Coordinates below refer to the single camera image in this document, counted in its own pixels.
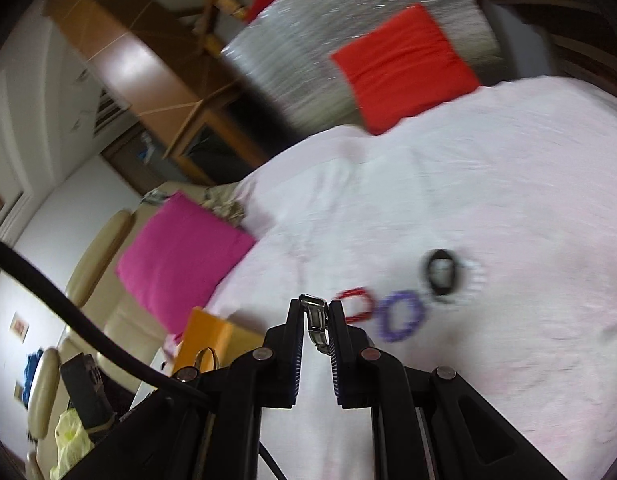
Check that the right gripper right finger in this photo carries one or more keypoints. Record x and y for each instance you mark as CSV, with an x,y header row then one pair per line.
x,y
364,376

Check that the silver foil headboard panel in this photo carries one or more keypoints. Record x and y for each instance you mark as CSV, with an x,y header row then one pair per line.
x,y
283,56

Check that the wooden chair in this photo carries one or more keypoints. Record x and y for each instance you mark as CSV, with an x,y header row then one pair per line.
x,y
204,29

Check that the wooden cabinet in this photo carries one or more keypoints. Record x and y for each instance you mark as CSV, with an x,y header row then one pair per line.
x,y
147,60

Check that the dark metal bangle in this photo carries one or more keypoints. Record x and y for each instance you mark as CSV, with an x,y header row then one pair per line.
x,y
207,360

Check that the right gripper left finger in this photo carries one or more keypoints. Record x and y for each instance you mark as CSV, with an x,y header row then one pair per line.
x,y
269,376

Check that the magenta cushion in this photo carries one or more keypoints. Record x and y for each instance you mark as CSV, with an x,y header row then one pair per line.
x,y
177,260

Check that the small framed wall picture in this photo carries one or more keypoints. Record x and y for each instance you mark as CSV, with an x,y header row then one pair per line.
x,y
19,326

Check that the black bag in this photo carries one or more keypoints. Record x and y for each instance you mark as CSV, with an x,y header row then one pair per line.
x,y
85,388

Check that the orange cardboard box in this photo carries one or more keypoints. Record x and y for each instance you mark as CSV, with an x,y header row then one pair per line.
x,y
228,339

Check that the yellow green cloth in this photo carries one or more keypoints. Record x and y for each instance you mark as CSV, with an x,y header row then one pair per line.
x,y
72,442

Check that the patterned fabric piece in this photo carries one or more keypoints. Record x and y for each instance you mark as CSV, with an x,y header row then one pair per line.
x,y
220,200

